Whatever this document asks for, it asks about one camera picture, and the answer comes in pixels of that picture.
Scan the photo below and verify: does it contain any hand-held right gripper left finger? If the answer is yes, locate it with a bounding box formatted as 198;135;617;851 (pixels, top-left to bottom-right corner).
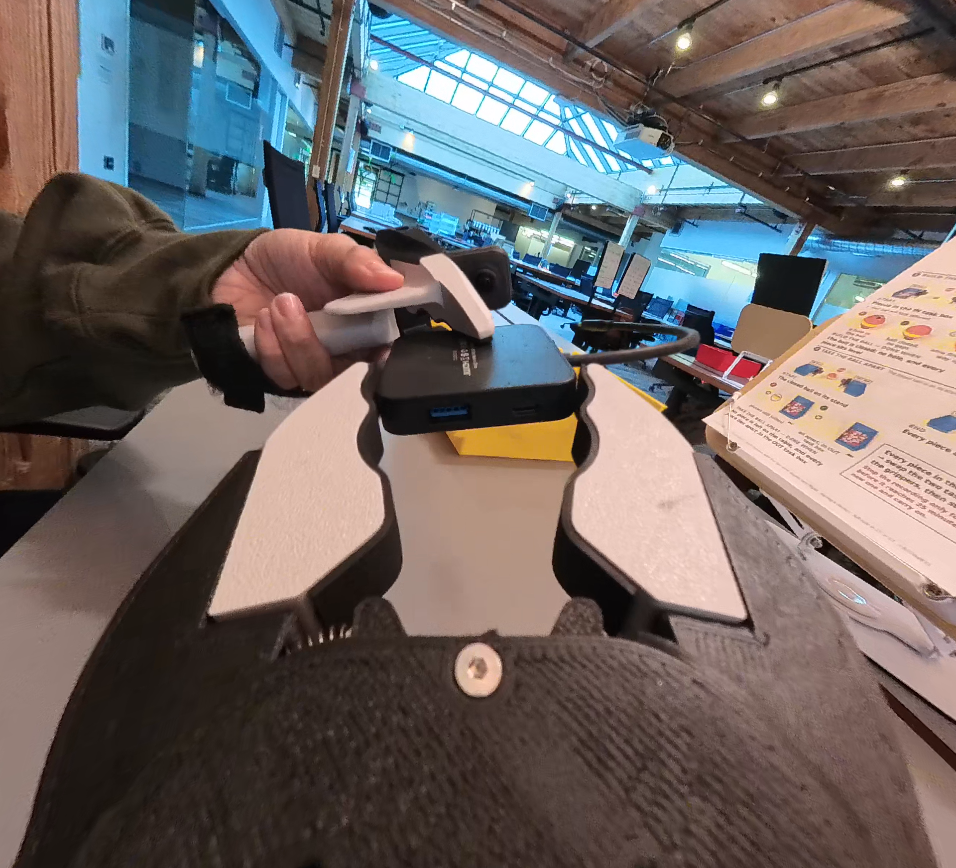
206;362;404;643

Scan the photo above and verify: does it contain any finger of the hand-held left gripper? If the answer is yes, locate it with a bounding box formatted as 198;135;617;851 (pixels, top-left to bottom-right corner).
419;253;496;342

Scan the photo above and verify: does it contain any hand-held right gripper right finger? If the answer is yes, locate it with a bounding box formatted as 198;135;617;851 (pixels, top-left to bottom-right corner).
554;362;749;637

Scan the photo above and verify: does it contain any black usb hub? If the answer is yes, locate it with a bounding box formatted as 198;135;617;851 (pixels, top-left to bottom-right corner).
372;322;581;436

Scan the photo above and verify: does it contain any yellow plastic box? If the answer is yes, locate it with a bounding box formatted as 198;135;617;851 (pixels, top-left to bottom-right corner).
446;411;581;464

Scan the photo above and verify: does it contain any black hub cable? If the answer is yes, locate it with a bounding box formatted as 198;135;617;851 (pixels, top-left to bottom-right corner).
564;319;702;366

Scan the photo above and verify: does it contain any grey desk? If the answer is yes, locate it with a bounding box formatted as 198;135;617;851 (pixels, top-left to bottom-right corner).
0;304;956;868

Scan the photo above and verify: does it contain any person's left hand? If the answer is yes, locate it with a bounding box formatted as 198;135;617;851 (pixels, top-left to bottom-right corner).
212;229;408;394

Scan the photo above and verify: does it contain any black office chair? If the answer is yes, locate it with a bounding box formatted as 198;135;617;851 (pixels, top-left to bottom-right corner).
261;139;330;234

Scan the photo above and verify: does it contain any white standing board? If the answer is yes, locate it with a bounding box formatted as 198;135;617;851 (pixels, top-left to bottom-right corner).
594;241;627;294
617;251;653;300

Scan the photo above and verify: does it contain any tan rounded board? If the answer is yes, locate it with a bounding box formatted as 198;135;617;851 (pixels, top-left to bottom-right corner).
732;302;814;362

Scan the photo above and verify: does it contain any cardboard box with label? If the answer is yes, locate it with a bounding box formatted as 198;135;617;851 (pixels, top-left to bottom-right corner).
704;226;956;633

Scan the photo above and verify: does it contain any white ceiling projector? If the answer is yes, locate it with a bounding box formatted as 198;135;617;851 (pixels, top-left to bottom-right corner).
614;108;678;161

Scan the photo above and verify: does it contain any black monitor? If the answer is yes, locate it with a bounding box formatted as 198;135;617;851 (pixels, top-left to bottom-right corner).
753;252;829;321

